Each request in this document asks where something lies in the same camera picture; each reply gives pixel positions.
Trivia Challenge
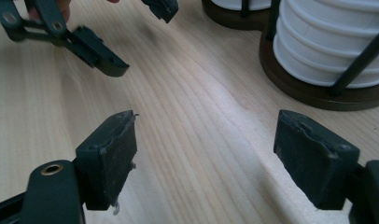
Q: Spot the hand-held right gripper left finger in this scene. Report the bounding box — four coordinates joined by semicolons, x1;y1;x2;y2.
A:
75;109;139;217

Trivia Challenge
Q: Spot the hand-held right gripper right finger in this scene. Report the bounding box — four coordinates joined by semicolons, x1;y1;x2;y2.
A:
273;109;361;211

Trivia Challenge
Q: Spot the stack of white paper cups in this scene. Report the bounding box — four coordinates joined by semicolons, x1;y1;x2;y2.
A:
273;0;379;89

